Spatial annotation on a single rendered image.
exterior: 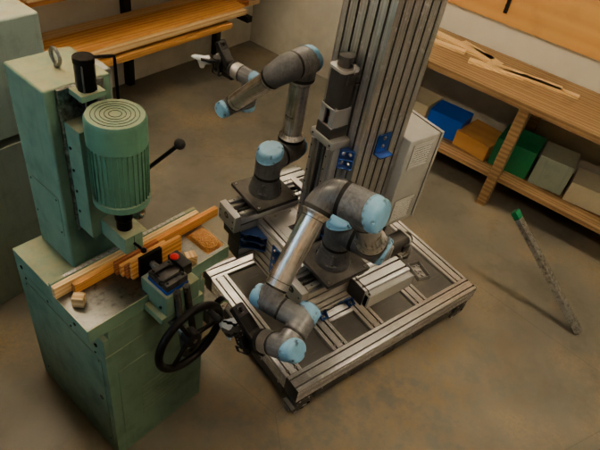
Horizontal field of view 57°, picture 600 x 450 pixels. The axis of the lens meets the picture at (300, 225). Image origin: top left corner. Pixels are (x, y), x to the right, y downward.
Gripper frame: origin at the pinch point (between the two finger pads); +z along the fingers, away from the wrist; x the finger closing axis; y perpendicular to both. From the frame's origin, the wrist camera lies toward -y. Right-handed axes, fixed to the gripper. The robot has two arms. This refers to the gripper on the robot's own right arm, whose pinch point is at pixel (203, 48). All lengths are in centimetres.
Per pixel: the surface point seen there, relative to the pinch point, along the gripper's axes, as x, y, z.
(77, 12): 41, 62, 178
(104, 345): -117, 30, -74
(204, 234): -66, 22, -68
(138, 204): -89, -11, -67
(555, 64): 237, 65, -103
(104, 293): -108, 19, -65
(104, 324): -115, 20, -74
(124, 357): -112, 44, -75
